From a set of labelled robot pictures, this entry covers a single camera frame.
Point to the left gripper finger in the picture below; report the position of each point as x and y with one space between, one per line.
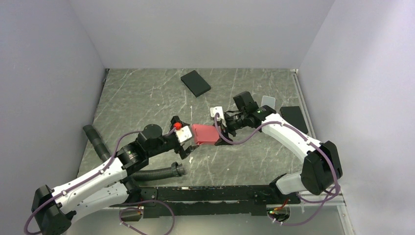
186 152
177 123

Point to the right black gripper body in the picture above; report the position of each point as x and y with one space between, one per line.
235 122

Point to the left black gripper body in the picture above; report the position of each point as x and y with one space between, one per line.
169 143

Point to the red paper box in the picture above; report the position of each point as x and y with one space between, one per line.
205 134

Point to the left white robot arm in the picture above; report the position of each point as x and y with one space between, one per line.
111 183

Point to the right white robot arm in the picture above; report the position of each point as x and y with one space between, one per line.
321 165

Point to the black flat box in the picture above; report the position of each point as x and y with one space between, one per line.
195 83

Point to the clear plastic case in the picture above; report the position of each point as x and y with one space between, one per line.
268 101

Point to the black ridged tray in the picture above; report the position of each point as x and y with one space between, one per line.
294 116

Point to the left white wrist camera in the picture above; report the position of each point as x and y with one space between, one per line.
183 132

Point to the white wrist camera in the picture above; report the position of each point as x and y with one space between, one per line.
183 132
217 114

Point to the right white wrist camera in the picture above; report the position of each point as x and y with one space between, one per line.
217 114

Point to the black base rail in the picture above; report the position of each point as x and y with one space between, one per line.
255 200

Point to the aluminium frame rail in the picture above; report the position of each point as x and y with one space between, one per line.
302 216

